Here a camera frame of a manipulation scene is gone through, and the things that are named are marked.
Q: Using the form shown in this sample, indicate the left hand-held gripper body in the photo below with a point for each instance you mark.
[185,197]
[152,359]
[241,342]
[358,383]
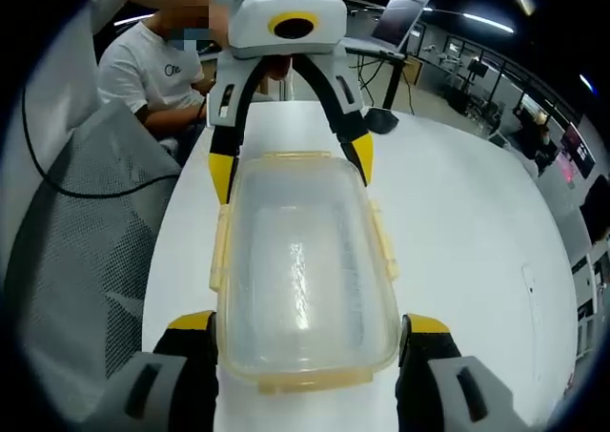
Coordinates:
[257,7]

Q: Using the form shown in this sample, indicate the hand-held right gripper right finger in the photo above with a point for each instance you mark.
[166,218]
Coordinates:
[424,384]

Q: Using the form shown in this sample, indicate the curved ceiling light strip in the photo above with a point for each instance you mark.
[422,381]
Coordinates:
[469,19]

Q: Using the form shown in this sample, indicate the dark screen on stand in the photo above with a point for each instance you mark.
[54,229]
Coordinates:
[478,67]

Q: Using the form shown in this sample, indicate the small black round object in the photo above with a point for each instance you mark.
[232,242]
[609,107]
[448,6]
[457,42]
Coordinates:
[381,121]

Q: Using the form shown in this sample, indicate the red-lit monitor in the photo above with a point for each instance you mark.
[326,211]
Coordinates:
[577,148]

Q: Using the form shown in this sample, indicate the black-legged standing desk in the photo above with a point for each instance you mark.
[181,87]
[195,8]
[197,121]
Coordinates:
[391,74]

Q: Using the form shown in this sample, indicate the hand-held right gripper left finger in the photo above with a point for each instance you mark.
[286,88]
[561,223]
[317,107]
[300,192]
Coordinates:
[186,379]

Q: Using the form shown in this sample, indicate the open silver laptop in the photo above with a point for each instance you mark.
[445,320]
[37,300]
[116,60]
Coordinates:
[398,22]

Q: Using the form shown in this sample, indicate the clear plastic buckle container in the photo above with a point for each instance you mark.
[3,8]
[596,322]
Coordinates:
[305,270]

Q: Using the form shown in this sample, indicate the grey mesh office chair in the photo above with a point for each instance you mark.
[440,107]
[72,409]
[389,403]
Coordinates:
[86,241]

